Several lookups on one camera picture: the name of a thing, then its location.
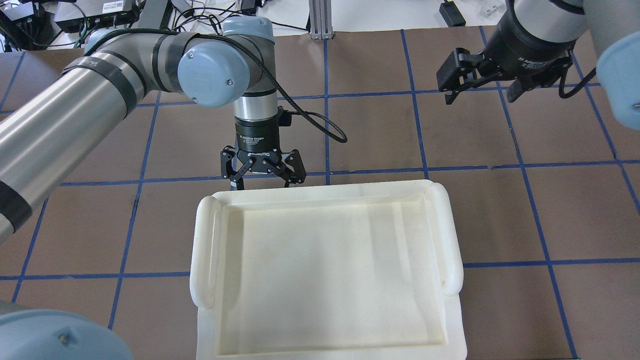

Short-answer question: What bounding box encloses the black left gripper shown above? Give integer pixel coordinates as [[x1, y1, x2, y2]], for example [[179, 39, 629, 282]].
[[221, 115, 307, 191]]

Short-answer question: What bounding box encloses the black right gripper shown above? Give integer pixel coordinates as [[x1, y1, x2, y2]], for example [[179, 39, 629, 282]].
[[436, 7, 575, 106]]

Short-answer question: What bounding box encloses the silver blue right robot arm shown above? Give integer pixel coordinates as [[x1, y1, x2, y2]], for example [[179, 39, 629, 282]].
[[436, 0, 639, 130]]

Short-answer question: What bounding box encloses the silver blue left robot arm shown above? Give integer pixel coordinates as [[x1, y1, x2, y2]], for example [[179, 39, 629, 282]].
[[1, 16, 284, 242]]

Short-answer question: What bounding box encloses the black power adapter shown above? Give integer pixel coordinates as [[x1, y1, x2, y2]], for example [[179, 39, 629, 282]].
[[438, 0, 466, 28]]

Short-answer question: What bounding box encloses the white plastic tray bin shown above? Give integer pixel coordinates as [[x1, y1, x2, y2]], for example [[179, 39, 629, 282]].
[[189, 179, 467, 360]]

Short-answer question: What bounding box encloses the aluminium frame post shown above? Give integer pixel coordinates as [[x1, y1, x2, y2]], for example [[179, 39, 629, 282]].
[[308, 0, 334, 40]]

